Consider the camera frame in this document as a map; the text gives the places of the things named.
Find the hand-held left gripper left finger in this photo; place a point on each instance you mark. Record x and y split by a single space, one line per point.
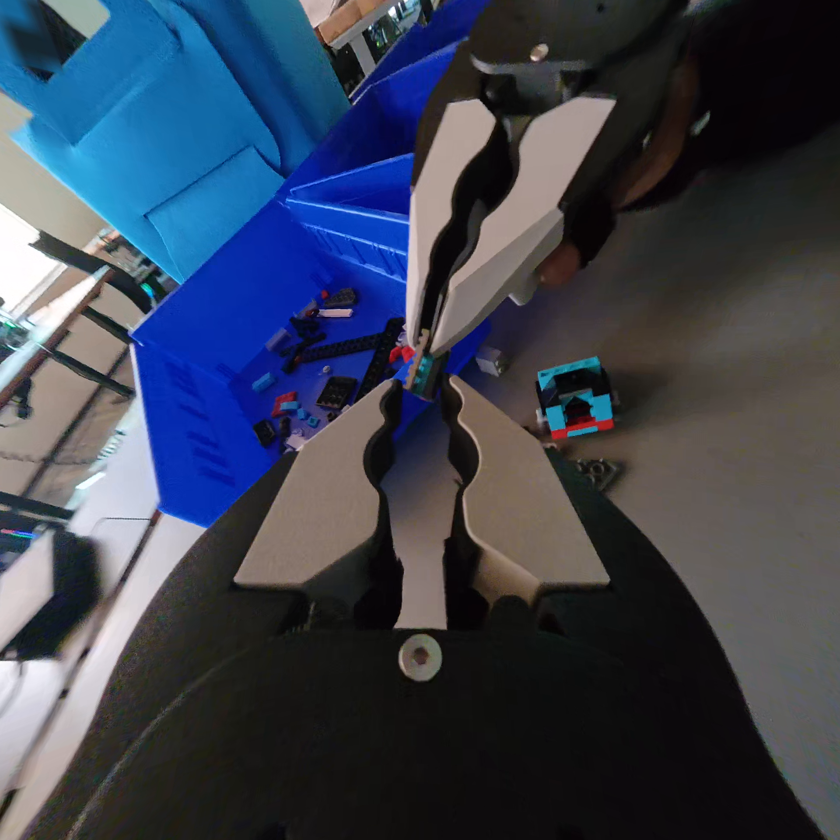
308 525

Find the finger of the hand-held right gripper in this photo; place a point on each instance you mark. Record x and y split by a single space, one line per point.
433 184
525 216

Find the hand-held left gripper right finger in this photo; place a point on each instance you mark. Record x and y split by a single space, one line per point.
538 525

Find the teal and black brick block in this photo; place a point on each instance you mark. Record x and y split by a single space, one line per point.
577 397

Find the red and teal brick assembly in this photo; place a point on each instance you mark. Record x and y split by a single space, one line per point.
423 371

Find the person's right forearm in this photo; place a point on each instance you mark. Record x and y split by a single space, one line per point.
768 79

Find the grey desk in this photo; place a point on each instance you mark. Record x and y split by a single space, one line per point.
722 459

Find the person's right hand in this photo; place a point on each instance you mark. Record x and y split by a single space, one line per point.
669 144

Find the black studded plate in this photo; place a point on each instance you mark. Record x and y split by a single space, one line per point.
597 474

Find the blue plastic bin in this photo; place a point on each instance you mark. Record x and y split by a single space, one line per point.
394 111
354 197
197 394

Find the light grey block brick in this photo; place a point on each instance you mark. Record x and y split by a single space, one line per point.
492 361

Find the pile of loose toy bricks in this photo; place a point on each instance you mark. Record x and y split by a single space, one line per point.
328 367

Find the wooden table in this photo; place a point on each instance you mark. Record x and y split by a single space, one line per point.
354 26

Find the black case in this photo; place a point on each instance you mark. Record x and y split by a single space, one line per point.
52 590

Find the robot station table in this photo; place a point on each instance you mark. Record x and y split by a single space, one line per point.
52 328

